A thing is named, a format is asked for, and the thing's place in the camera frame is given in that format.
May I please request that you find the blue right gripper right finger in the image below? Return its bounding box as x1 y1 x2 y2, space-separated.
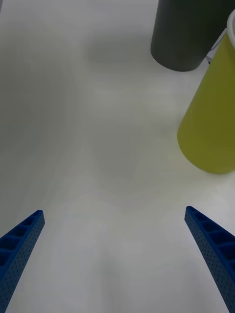
184 205 235 313

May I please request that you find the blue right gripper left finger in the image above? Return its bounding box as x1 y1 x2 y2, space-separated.
0 209 46 313

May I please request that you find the yellow-green plastic bin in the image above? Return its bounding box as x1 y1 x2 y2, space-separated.
177 8 235 175

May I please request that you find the grey plastic bin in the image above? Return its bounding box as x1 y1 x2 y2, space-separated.
150 0 235 72

